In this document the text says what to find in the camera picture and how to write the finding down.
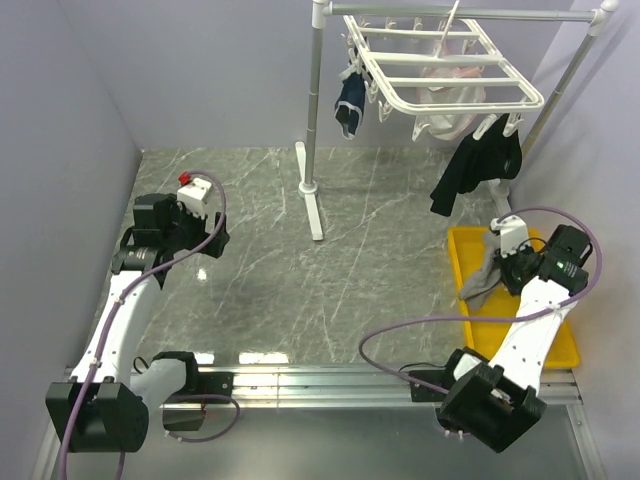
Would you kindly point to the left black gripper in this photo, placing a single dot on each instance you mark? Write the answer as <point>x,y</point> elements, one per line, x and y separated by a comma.
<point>179,210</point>

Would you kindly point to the grey white drying rack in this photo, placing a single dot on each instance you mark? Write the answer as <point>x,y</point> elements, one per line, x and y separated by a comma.
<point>596,19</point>

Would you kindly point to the navy blue underwear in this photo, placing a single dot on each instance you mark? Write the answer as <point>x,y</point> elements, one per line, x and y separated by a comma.
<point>350,104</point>

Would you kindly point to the aluminium mounting rail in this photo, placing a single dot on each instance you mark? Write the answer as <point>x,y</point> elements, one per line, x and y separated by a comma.
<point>347,422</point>

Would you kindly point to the black underwear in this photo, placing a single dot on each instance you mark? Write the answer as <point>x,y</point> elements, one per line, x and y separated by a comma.
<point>493,156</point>

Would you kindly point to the grey underwear beige waistband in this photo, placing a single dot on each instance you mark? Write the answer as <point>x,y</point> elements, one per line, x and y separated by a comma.
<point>479,286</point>

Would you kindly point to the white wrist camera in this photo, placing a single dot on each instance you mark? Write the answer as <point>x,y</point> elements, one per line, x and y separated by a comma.
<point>194,194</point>
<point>513,234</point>

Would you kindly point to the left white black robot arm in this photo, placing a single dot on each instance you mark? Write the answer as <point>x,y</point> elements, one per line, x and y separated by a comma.
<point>102,407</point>

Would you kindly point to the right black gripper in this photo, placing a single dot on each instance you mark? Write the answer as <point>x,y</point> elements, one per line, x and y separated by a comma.
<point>513,287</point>

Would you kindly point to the white pink underwear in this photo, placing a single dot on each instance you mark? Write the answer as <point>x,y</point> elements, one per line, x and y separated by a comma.
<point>448,127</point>

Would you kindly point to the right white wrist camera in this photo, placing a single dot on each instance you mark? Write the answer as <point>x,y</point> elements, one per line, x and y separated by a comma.
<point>513,234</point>

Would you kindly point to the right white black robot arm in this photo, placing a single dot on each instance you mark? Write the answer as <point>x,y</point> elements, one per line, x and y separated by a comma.
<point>532,281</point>

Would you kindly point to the white clip hanger frame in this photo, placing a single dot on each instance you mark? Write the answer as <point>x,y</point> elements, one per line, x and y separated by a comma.
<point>430,38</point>

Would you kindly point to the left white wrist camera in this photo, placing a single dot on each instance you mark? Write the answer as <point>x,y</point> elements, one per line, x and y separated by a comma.
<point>194,194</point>

